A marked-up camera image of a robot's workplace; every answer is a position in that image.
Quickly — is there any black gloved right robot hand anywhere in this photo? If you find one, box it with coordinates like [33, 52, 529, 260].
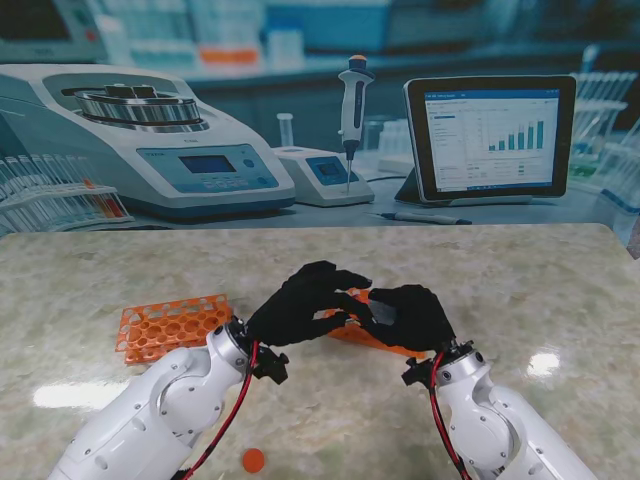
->
[359, 284, 457, 352]

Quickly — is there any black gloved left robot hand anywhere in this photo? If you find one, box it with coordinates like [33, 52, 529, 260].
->
[247, 260, 374, 347]

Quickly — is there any clear plastic test tube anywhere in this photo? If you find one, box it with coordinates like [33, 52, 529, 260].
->
[372, 302, 399, 326]

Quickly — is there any empty orange test tube rack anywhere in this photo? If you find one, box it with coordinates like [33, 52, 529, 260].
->
[115, 293, 236, 366]

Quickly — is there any printed laboratory backdrop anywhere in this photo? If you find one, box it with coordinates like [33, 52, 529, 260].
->
[0, 0, 640, 247]

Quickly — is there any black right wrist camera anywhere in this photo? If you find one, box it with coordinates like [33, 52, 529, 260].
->
[402, 355, 435, 389]

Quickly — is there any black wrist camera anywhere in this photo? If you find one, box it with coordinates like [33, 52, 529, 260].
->
[402, 355, 435, 389]
[252, 345, 291, 385]

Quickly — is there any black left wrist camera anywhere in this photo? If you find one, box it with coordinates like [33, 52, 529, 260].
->
[252, 345, 291, 385]

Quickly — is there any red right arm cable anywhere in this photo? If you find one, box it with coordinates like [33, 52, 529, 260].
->
[428, 352, 471, 480]

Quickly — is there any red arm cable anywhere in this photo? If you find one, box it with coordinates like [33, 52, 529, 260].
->
[428, 352, 471, 480]
[179, 340, 261, 480]

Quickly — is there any red left arm cable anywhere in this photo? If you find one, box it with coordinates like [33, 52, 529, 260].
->
[179, 340, 261, 480]

